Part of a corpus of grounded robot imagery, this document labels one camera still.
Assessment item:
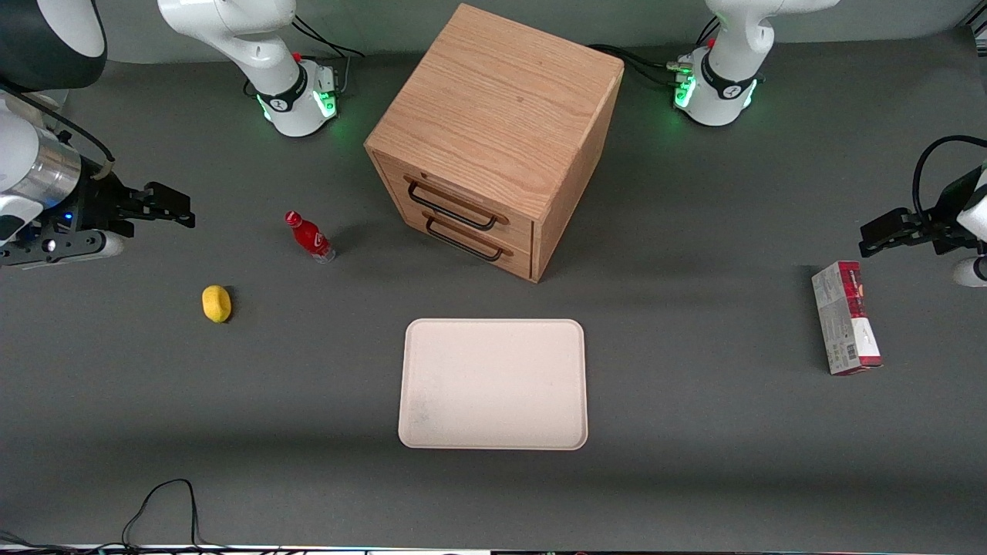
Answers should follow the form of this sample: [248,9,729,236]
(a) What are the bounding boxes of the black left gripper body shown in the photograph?
[913,171,983,256]

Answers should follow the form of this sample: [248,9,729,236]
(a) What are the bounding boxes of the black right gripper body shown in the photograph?
[37,173,152,241]

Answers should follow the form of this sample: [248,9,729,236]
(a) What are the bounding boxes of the red coke bottle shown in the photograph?
[285,210,337,264]

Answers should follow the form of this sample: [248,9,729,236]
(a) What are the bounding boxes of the cream plastic tray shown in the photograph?
[397,318,589,452]

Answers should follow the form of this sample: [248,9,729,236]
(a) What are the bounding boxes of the grey and red carton box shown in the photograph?
[810,260,884,377]

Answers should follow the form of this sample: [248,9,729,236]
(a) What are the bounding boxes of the yellow lemon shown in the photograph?
[201,284,233,325]

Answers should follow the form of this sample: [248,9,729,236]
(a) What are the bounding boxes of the oak wooden drawer cabinet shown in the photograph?
[364,3,625,284]

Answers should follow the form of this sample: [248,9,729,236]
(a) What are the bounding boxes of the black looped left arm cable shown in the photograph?
[911,135,987,226]

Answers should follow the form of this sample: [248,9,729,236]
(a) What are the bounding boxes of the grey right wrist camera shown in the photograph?
[0,230,126,270]

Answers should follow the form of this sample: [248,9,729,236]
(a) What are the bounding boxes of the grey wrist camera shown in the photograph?
[952,256,987,288]
[0,230,126,270]

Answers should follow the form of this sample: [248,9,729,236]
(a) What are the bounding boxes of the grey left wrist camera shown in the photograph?
[952,256,987,288]

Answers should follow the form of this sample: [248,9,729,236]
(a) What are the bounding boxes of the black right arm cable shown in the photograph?
[0,80,117,183]

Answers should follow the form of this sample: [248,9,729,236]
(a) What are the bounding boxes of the black right arm base cables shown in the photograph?
[291,14,366,61]

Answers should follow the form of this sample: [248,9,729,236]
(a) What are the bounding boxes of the black arm base cables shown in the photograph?
[588,43,693,87]
[291,14,366,61]

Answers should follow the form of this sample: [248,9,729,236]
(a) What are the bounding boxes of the long black drawer handle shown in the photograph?
[406,180,499,232]

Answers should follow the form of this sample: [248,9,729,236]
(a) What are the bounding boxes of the short black drawer handle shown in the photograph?
[425,217,504,263]

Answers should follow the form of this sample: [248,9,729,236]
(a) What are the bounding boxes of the black cable at table edge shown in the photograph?
[0,479,232,555]

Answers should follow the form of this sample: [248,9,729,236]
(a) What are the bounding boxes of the black left arm base cables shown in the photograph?
[588,43,693,87]

